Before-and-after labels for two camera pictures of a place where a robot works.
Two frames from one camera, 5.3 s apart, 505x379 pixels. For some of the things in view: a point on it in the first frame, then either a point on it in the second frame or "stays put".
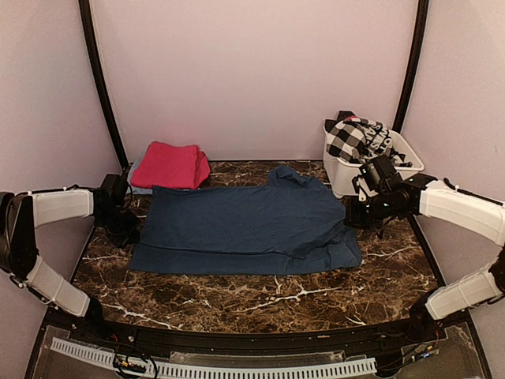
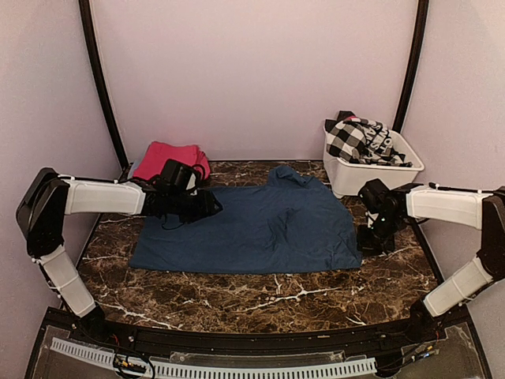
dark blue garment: x=291 y=223 stays put
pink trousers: x=171 y=166 stays put
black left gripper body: x=123 y=228 -> x=188 y=209
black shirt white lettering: x=379 y=142 stays put
